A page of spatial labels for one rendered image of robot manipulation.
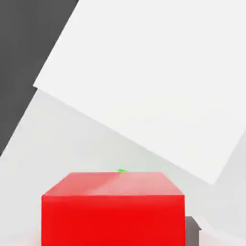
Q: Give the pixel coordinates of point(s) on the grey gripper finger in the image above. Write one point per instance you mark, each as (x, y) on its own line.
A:
(191, 230)

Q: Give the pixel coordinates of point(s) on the small red cube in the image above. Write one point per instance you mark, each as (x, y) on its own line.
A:
(113, 219)

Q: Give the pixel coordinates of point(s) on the small green cube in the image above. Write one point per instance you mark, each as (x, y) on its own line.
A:
(121, 170)

